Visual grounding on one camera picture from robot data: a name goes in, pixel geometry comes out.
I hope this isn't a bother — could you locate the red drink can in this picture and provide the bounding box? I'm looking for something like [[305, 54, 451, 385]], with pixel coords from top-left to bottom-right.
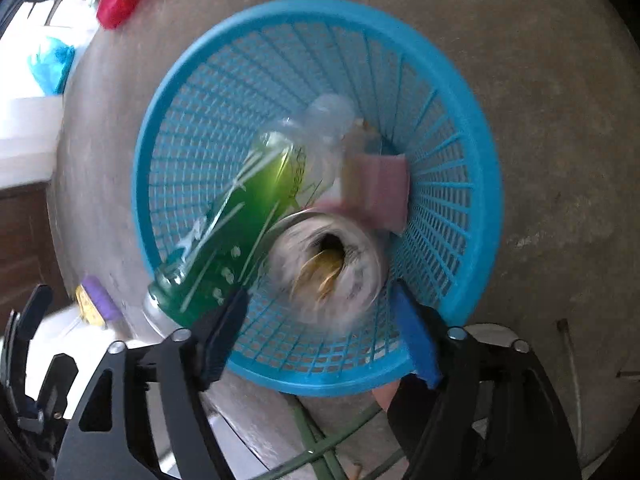
[[264, 208, 388, 335]]

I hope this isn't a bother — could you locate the pink bubble wrap pouch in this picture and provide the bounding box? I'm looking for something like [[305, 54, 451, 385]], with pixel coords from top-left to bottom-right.
[[314, 153, 410, 235]]

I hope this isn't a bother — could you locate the green plastic bottle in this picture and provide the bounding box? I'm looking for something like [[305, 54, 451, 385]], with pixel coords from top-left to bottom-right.
[[143, 93, 357, 336]]

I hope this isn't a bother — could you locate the blue plastic trash basket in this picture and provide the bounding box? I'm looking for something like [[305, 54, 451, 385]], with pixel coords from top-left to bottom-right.
[[132, 0, 502, 396]]

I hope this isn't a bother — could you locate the blue plastic bag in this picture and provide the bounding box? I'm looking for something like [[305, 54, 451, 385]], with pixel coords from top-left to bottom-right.
[[27, 37, 76, 96]]

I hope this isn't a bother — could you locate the green metal stool frame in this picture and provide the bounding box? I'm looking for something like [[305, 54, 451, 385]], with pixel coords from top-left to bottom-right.
[[257, 393, 404, 480]]

